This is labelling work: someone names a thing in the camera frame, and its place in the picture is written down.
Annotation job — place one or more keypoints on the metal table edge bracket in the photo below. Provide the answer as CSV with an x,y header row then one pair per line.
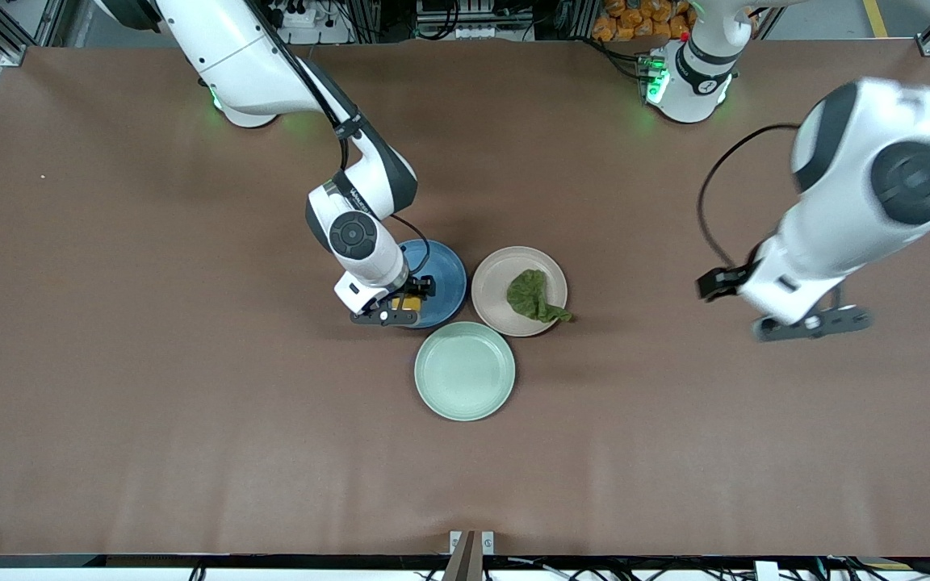
x,y
471,545

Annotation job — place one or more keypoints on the blue plate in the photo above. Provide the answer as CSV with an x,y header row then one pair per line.
x,y
445,274

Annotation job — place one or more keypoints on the bag of oranges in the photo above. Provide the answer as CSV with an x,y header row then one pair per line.
x,y
643,20

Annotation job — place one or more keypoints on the white power strip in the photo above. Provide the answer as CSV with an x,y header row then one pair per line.
x,y
297,14

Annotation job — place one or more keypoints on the beige plate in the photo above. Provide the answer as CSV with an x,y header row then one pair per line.
x,y
493,298

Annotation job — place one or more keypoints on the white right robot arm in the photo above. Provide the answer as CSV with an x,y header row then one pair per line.
x,y
231,56

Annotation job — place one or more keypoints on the green lettuce leaf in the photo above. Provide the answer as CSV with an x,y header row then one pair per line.
x,y
528,294

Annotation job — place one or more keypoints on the small white box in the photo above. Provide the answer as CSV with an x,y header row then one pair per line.
x,y
766,571

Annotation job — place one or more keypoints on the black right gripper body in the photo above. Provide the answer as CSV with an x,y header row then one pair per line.
x,y
419,286

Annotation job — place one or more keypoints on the pale green plate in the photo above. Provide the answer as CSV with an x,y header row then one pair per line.
x,y
465,371

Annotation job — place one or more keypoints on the yellow lemon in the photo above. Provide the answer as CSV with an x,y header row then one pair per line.
x,y
410,304

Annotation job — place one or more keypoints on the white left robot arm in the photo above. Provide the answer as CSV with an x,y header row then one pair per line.
x,y
877,161

